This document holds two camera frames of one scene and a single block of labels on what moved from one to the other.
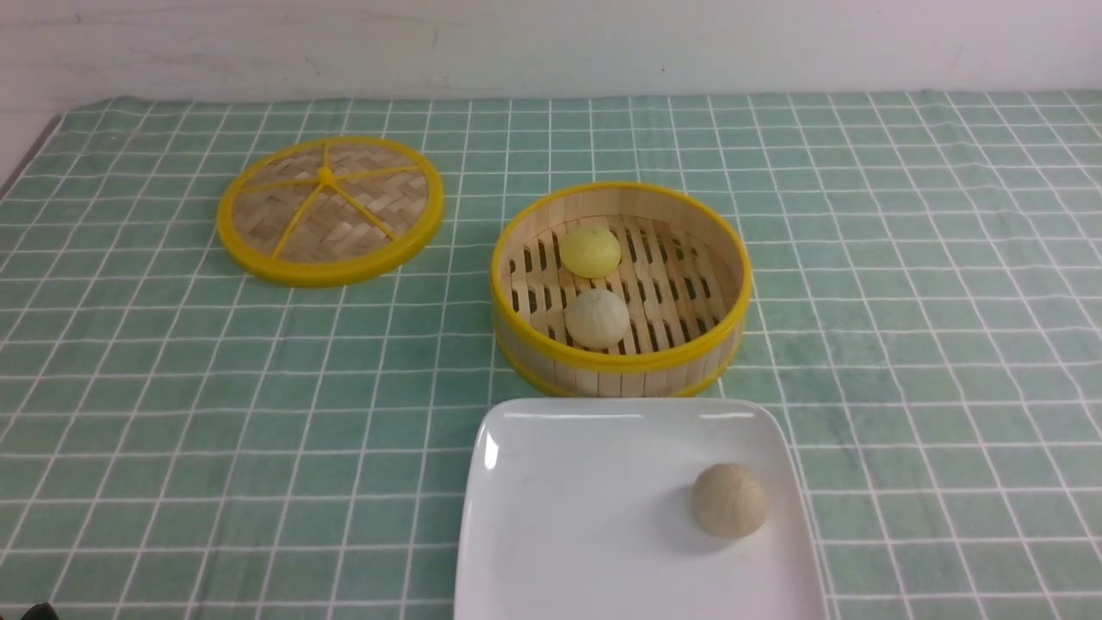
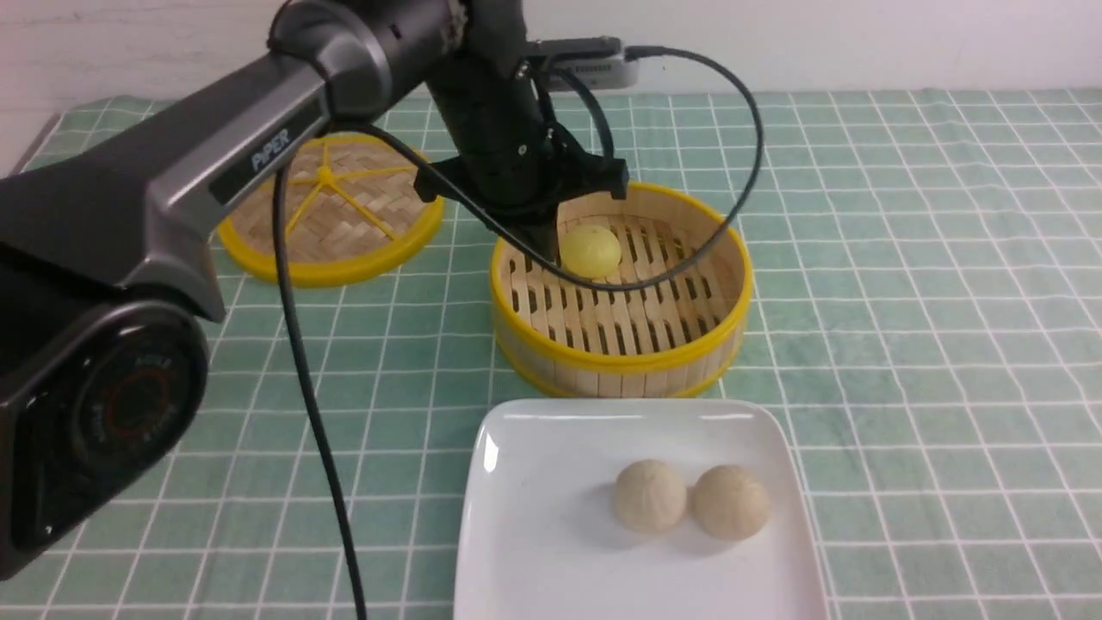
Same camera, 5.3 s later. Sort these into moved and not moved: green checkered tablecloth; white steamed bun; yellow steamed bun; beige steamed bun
Moved: white steamed bun
Not moved: green checkered tablecloth; beige steamed bun; yellow steamed bun
